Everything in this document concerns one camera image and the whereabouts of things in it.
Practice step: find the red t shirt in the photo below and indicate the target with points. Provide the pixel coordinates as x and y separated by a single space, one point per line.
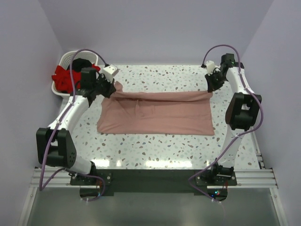
62 80

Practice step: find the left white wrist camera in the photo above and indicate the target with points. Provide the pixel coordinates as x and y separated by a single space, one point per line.
110 71

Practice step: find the aluminium frame rail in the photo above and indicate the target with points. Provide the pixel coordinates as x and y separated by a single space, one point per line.
246 178

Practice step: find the black t shirt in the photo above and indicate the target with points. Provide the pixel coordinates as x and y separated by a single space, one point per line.
80 63

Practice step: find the white laundry basket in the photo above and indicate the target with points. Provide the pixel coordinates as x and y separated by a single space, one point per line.
65 61

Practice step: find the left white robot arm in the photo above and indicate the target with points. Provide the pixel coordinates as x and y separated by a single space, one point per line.
54 143

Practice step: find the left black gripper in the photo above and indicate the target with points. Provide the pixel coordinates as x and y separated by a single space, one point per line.
107 87

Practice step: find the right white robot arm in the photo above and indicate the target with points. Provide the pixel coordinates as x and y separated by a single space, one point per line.
240 115

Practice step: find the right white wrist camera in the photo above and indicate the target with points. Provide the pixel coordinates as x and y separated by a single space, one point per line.
209 66

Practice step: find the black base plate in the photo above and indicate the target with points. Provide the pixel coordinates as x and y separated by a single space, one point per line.
107 182

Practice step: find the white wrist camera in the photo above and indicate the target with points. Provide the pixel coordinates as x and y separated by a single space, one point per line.
110 71
209 66

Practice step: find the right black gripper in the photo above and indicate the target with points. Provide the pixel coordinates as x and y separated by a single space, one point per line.
213 80

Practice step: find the pink t shirt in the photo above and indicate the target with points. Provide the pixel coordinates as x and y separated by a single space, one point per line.
178 113

